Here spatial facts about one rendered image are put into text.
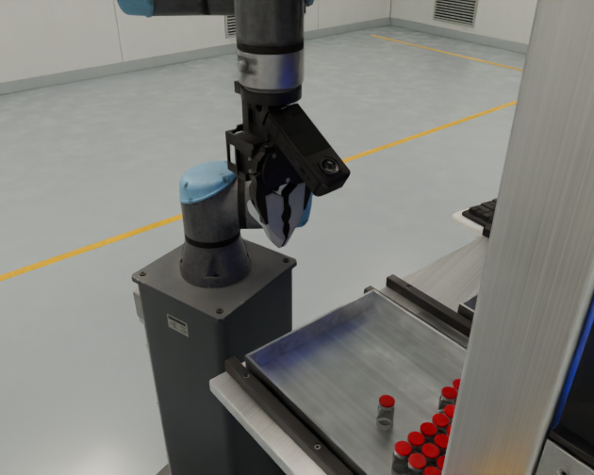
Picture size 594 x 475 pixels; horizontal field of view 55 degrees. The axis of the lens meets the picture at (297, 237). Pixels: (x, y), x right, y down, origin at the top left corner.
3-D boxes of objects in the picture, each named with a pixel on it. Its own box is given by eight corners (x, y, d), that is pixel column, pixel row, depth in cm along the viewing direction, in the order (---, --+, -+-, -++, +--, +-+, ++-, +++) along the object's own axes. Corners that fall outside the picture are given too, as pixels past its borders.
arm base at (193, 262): (165, 271, 123) (159, 232, 118) (213, 241, 133) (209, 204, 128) (218, 297, 115) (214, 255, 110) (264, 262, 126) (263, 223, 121)
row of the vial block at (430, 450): (505, 421, 76) (512, 397, 74) (414, 497, 67) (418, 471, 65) (491, 411, 78) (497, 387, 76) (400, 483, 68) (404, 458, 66)
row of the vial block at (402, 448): (491, 411, 78) (497, 386, 76) (400, 483, 68) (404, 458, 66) (477, 401, 79) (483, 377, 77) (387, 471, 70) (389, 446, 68)
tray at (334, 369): (555, 431, 75) (562, 412, 74) (422, 551, 62) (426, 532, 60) (371, 305, 98) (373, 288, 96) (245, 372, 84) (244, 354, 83)
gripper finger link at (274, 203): (260, 232, 79) (257, 171, 75) (286, 250, 76) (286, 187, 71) (241, 239, 78) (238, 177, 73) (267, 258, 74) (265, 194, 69)
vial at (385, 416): (396, 426, 76) (399, 402, 74) (384, 434, 75) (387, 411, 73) (384, 416, 77) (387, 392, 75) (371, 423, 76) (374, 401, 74)
